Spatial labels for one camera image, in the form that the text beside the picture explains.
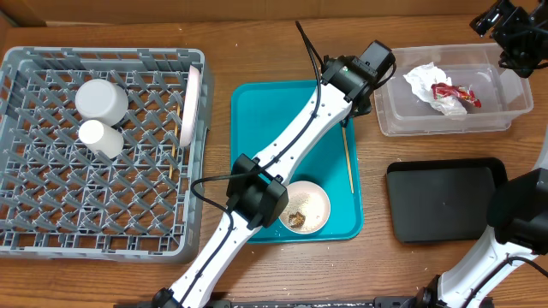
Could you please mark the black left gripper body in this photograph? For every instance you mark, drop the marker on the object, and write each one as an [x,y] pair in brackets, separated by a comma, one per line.
[365,107]

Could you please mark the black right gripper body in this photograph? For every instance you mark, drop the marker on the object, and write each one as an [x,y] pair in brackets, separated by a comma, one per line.
[495,22]

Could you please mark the white napkin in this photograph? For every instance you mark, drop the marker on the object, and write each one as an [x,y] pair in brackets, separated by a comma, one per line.
[422,78]

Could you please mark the red snack wrapper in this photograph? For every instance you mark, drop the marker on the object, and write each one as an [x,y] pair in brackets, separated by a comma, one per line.
[442,90]

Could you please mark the white round plate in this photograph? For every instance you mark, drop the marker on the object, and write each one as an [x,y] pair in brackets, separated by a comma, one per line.
[190,107]

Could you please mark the white cup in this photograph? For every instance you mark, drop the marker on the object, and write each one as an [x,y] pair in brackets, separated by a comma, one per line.
[97,136]

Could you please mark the pale green bowl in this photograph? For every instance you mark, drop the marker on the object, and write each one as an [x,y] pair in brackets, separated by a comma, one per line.
[101,100]

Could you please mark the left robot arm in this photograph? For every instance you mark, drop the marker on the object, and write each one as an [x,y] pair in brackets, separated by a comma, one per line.
[257,186]

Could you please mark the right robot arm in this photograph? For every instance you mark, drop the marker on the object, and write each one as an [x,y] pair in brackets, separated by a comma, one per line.
[516,231]

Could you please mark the clear plastic bin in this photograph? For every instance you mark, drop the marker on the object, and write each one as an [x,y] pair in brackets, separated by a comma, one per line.
[503,94]

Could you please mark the teal plastic tray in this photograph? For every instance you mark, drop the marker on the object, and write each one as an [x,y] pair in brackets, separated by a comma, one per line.
[259,113]

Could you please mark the pink bowl with scraps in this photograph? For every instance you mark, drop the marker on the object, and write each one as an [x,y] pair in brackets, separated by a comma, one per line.
[312,201]

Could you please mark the black tray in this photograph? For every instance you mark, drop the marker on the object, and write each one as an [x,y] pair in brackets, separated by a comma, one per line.
[442,200]

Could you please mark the brown food scrap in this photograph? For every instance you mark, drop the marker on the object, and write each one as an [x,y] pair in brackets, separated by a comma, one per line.
[296,220]

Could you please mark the grey dish rack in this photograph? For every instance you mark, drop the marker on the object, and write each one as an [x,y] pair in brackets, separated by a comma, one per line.
[58,198]

